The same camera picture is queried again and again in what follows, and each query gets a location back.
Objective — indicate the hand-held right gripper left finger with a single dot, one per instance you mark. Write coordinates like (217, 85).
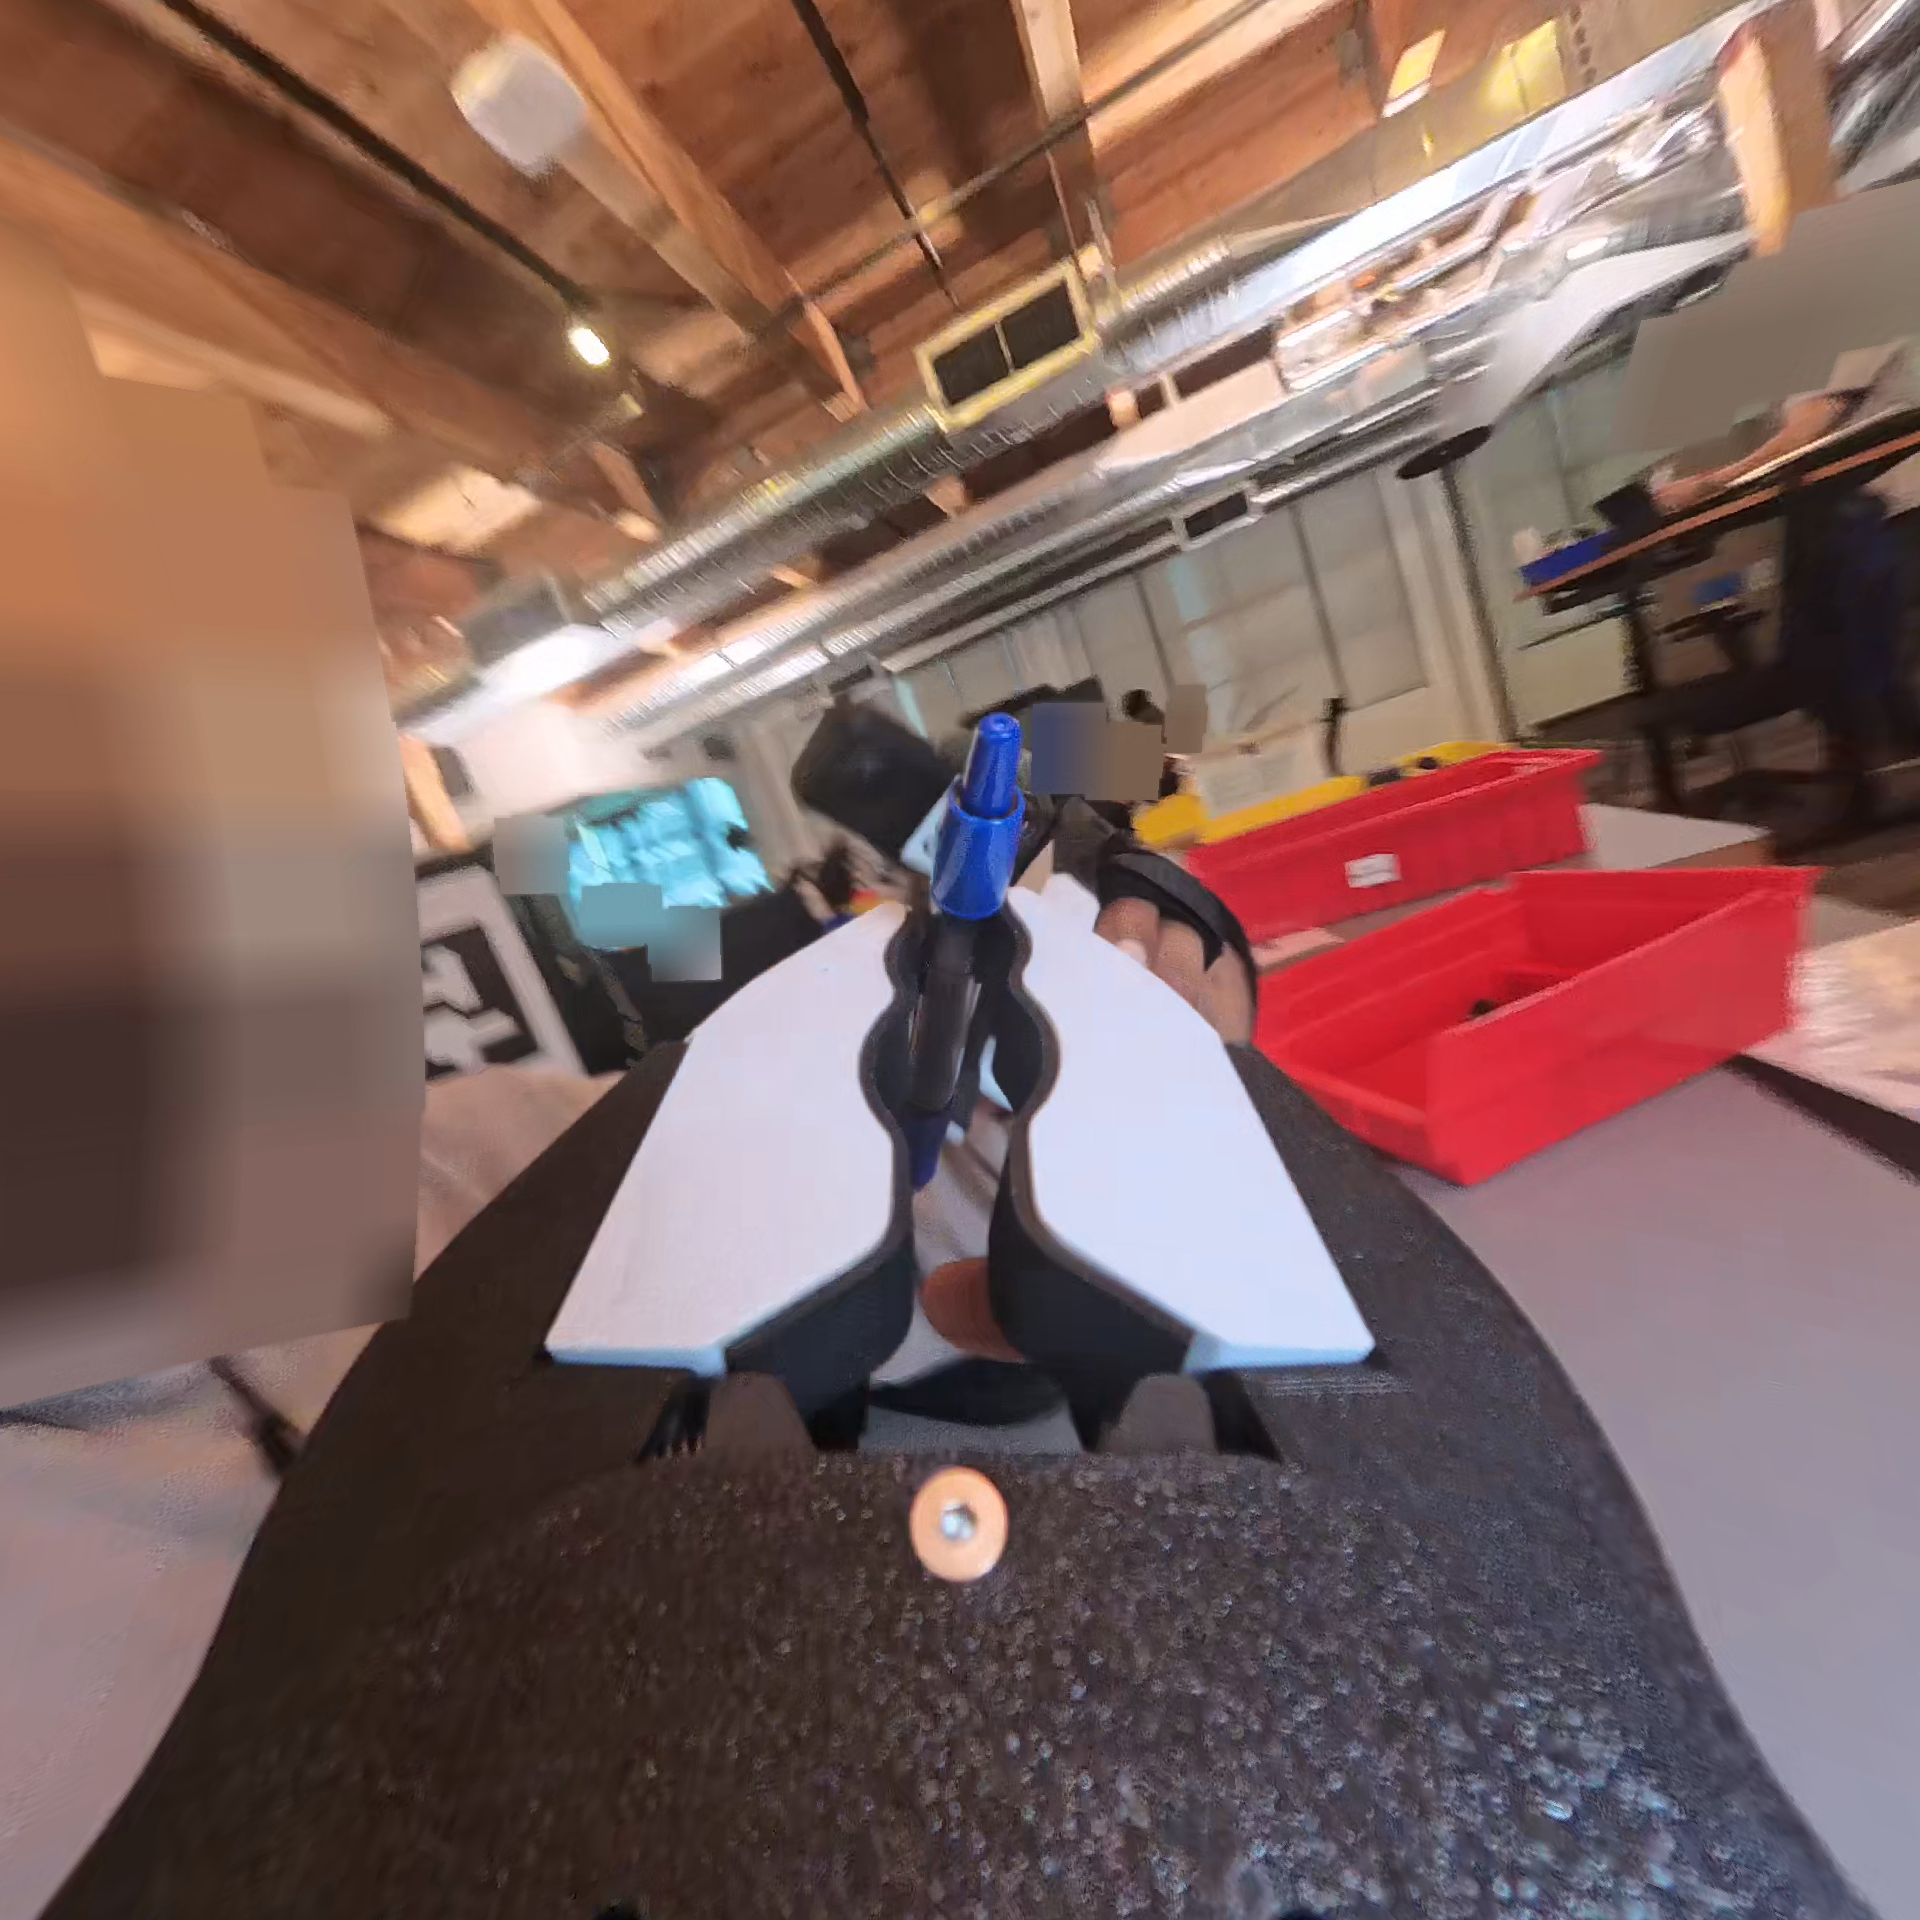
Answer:
(736, 1189)

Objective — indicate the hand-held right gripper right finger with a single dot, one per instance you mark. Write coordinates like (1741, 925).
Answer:
(1188, 1189)

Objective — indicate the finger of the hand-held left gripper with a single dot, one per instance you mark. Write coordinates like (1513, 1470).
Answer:
(928, 834)

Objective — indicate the blue pen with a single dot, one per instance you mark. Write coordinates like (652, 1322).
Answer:
(978, 842)

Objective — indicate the red plastic bin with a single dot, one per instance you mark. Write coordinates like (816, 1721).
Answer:
(1652, 930)

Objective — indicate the person's left hand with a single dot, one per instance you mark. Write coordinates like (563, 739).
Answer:
(1188, 975)

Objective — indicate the framed marker poster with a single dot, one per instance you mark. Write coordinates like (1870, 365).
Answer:
(454, 975)

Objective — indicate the stacked red plastic bins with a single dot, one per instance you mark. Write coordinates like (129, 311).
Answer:
(1421, 842)

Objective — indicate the ceiling vent grille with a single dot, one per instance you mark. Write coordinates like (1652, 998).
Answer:
(1004, 355)

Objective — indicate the ceiling spot light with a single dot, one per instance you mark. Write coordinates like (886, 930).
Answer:
(589, 343)

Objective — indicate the blue plastic bin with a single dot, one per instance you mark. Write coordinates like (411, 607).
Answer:
(1572, 566)

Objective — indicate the white paper with blue band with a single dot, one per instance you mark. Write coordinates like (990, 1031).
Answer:
(1859, 1000)

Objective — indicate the white ceiling access point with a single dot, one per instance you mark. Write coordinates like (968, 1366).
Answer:
(514, 94)

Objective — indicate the tall wooden desk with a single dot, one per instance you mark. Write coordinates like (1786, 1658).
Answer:
(1727, 511)

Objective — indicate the metal air duct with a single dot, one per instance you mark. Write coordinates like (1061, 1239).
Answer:
(845, 468)

